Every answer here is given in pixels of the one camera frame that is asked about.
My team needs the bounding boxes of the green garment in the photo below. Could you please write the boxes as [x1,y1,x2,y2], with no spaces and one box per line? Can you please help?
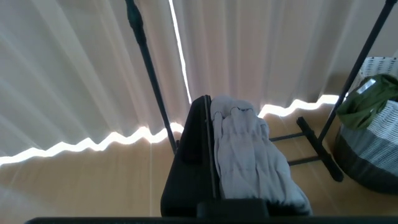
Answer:
[336,73,398,131]

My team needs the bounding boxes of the pale grey shorts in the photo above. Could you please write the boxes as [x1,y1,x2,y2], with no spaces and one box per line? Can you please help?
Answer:
[210,95,313,216]

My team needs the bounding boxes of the white laundry basket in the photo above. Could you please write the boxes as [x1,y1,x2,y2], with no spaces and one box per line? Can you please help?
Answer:
[333,56,398,195]

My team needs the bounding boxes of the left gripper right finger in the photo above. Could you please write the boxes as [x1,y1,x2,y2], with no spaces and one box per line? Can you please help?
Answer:
[269,202,312,217]

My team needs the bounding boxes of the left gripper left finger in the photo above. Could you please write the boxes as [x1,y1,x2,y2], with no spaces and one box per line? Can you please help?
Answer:
[160,95,222,217]

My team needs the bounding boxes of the black clothes rack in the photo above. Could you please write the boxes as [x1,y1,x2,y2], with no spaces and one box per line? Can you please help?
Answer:
[124,0,398,183]

